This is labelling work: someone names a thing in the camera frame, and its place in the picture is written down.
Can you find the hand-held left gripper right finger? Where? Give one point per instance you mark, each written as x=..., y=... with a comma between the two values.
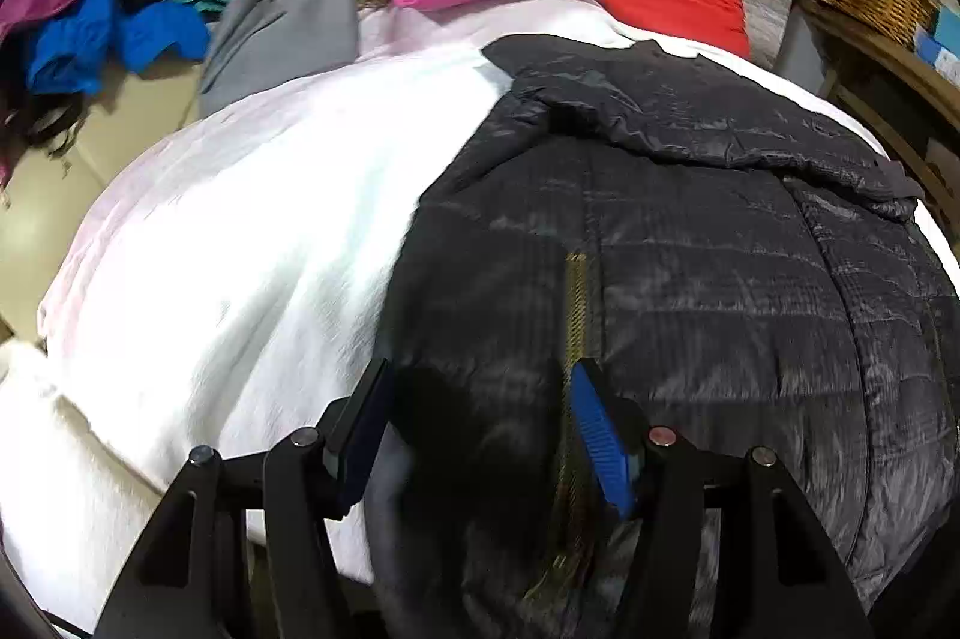
x=600, y=436

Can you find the blue shoebox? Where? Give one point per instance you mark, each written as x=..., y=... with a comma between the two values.
x=941, y=46

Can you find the grey garment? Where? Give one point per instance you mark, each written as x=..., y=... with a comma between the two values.
x=292, y=24

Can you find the cream sofa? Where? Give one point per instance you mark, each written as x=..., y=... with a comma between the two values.
x=45, y=234

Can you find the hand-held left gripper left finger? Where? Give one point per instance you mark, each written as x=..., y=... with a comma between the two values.
x=360, y=436

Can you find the blue garment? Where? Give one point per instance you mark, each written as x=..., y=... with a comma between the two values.
x=75, y=39

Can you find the white blanket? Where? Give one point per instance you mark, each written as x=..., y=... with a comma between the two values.
x=262, y=234

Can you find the dark quilted puffer jacket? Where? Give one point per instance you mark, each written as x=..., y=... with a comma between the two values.
x=712, y=309

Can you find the wooden table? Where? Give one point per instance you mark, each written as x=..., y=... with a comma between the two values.
x=900, y=76

